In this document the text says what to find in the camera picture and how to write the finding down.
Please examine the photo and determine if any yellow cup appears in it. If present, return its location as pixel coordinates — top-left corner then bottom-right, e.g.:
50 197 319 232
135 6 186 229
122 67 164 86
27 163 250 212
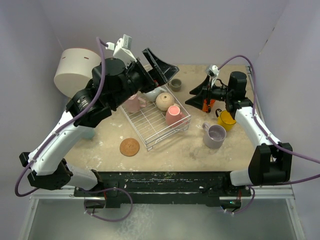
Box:
215 108 237 132

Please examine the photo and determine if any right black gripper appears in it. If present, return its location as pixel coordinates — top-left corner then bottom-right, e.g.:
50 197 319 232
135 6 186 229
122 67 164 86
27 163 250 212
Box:
185 74 233 110

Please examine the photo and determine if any round woven cork coaster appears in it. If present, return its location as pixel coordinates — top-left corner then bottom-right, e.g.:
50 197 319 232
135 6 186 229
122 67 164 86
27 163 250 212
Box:
119 138 140 157

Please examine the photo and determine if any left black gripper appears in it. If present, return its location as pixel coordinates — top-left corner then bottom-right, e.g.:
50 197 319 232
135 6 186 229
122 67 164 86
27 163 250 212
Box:
110 48 178 109

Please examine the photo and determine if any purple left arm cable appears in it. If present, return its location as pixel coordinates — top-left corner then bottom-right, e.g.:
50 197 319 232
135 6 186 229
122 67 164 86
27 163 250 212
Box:
14 36 134 222

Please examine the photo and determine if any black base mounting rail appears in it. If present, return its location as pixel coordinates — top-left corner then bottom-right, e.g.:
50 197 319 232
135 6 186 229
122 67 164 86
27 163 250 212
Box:
74 171 251 209

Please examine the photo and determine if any beige round mug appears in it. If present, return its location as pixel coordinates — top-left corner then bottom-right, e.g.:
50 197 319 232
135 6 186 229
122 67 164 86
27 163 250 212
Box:
155 92 175 112

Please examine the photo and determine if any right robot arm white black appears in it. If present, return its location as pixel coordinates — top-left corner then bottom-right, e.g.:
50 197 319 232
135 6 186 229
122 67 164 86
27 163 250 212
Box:
185 69 292 196

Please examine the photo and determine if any white wire dish rack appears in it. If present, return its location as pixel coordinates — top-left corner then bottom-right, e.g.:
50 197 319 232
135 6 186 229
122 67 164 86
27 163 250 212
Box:
120 92 192 151

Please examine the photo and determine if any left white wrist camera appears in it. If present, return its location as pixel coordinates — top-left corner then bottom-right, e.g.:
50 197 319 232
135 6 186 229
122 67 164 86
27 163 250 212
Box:
105 34 137 66

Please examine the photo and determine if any light blue mug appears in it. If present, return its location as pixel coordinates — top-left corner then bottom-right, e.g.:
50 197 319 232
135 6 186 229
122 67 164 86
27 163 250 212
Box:
82 127 95 140

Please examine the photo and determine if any olive green small cup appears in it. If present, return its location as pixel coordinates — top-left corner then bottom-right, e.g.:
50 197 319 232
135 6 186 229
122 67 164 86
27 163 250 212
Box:
167 78 182 92

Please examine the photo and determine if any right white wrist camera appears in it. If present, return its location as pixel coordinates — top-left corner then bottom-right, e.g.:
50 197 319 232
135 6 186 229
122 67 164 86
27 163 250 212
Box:
205 64 220 88

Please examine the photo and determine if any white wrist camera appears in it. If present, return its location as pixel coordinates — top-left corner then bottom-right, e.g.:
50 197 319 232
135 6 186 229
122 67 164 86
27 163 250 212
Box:
205 64 220 88
105 34 137 66

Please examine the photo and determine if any large white cylindrical container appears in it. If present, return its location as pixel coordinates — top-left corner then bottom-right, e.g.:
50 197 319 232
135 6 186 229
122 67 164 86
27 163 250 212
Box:
53 48 101 98

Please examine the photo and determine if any lilac mug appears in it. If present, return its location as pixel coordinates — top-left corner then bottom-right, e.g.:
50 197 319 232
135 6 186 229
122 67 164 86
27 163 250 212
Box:
202 122 227 149

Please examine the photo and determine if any aluminium frame rail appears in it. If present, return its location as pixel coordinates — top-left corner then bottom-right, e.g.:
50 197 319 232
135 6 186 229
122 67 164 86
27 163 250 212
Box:
247 66 306 240

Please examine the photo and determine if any light pink mug white inside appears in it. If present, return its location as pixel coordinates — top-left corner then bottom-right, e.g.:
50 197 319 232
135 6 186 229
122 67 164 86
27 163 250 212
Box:
124 94 147 113

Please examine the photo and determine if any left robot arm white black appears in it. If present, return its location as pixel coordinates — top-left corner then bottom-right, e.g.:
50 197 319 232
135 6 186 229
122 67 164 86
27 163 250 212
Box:
19 44 179 196

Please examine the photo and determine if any pale grey white mug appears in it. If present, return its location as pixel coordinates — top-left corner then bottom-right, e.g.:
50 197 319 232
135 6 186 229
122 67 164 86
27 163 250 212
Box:
144 86 168 102

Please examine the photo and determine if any coral pink mug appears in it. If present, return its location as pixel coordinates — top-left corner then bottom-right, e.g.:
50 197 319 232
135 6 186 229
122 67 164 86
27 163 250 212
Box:
165 105 187 128

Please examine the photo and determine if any orange cup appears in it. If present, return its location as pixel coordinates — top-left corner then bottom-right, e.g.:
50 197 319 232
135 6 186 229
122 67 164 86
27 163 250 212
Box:
202 99 216 113

